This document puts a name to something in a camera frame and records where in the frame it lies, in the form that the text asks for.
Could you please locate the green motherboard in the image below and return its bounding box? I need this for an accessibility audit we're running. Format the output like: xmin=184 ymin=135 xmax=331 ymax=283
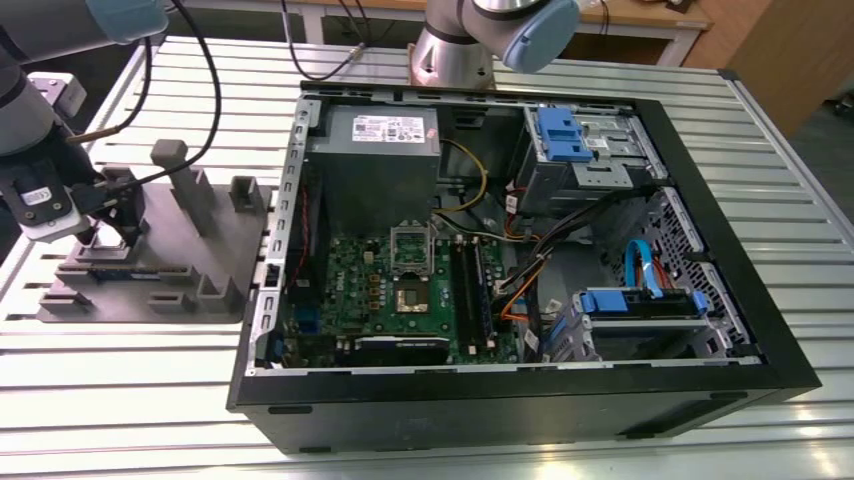
xmin=269 ymin=232 xmax=525 ymax=366

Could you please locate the metal socket cover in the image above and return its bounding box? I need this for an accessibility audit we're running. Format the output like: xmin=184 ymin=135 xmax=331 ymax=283
xmin=388 ymin=221 xmax=440 ymax=279

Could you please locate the blue SATA wire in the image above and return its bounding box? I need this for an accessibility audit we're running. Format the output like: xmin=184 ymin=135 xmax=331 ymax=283
xmin=626 ymin=238 xmax=668 ymax=299

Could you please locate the black cable brass plug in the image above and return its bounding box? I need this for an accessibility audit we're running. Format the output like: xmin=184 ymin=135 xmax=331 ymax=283
xmin=64 ymin=34 xmax=152 ymax=147

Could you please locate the black graphics card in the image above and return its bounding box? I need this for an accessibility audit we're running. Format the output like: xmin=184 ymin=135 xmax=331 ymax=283
xmin=336 ymin=333 xmax=452 ymax=367

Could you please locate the hard disk in blue carrier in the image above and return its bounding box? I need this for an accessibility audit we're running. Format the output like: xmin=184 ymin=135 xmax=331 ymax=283
xmin=577 ymin=288 xmax=710 ymax=321

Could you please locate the yellow wire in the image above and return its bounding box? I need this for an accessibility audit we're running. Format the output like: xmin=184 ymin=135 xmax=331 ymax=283
xmin=432 ymin=138 xmax=489 ymax=216

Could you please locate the silver drive cage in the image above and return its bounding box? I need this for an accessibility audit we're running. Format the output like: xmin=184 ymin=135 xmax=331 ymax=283
xmin=517 ymin=102 xmax=668 ymax=216

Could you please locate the grey wire bundle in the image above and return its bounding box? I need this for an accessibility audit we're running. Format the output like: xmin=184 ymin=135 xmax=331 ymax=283
xmin=452 ymin=227 xmax=535 ymax=246

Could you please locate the black PC case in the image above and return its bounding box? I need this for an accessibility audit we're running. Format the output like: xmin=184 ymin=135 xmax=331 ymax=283
xmin=225 ymin=79 xmax=823 ymax=456

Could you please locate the red SATA wire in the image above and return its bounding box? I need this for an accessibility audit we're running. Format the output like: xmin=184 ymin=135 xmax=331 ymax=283
xmin=643 ymin=254 xmax=676 ymax=294

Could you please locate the wooden desk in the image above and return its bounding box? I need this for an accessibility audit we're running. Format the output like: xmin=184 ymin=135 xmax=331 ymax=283
xmin=299 ymin=0 xmax=715 ymax=66

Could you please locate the black cable bundle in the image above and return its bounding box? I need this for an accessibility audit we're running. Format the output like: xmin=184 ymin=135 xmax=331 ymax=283
xmin=496 ymin=187 xmax=668 ymax=296

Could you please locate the black camera cable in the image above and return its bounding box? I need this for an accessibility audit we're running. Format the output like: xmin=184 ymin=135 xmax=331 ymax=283
xmin=96 ymin=0 xmax=223 ymax=194

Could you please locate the blue plastic drive bracket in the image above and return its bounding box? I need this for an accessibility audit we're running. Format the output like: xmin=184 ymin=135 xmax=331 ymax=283
xmin=536 ymin=107 xmax=595 ymax=164

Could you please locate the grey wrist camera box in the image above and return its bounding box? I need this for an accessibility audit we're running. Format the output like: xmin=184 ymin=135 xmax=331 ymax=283
xmin=25 ymin=72 xmax=88 ymax=119

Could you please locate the black cable metal plug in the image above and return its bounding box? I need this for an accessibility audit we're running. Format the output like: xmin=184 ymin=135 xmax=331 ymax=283
xmin=279 ymin=0 xmax=367 ymax=81

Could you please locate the wooden cabinet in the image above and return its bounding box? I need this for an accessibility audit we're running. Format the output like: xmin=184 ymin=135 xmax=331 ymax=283
xmin=683 ymin=0 xmax=854 ymax=136

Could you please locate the orange wire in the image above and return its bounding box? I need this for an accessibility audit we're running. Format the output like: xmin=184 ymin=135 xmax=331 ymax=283
xmin=496 ymin=279 xmax=535 ymax=321

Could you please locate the grey parts rack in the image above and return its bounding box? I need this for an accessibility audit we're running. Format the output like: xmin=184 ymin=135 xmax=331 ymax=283
xmin=36 ymin=139 xmax=279 ymax=325

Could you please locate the CPU socket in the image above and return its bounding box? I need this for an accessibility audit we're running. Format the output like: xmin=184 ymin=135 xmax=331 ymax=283
xmin=392 ymin=287 xmax=436 ymax=315

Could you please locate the silver disk bay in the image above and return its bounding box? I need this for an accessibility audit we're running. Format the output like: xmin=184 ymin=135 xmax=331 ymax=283
xmin=543 ymin=287 xmax=762 ymax=364

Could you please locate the grey power supply unit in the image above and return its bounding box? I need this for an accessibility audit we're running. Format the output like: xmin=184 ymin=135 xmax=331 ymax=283
xmin=305 ymin=104 xmax=443 ymax=236

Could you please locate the green RAM stick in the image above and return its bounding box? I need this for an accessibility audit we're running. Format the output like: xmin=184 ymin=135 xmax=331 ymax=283
xmin=85 ymin=269 xmax=165 ymax=282

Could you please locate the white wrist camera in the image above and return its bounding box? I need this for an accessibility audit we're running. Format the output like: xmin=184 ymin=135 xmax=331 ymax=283
xmin=0 ymin=164 xmax=92 ymax=245

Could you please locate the thin red wire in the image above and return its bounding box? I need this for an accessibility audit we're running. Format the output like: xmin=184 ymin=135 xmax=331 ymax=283
xmin=287 ymin=179 xmax=316 ymax=291

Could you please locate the RAM slot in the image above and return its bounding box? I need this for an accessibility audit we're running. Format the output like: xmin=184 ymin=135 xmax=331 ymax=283
xmin=461 ymin=237 xmax=477 ymax=352
xmin=449 ymin=237 xmax=465 ymax=352

